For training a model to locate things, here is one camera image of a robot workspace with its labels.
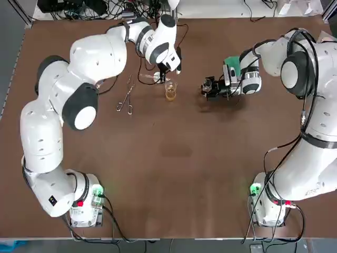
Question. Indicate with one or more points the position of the small clear glass beaker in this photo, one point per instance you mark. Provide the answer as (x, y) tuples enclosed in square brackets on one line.
[(206, 85)]

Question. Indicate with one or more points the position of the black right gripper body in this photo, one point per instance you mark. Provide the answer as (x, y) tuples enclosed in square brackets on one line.
[(221, 88)]

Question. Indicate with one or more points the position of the small white dish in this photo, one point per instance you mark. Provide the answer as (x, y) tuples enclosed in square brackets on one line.
[(156, 80)]

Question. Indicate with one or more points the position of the metal crucible tongs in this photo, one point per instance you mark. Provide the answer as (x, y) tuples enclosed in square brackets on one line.
[(128, 92)]

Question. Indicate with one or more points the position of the black electronics box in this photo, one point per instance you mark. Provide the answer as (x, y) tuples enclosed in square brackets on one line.
[(52, 4)]

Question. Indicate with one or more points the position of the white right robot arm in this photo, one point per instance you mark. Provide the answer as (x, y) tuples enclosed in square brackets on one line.
[(297, 184)]

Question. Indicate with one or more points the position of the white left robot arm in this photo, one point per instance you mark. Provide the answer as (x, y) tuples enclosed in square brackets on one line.
[(42, 137)]

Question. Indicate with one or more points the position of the clear glass test tube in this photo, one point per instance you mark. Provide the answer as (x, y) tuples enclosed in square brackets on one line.
[(148, 76)]

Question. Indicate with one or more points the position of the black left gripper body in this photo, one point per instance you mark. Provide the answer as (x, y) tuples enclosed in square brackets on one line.
[(163, 69)]

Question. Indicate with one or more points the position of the glass beaker with amber liquid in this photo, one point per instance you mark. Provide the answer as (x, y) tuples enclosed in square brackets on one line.
[(171, 93)]

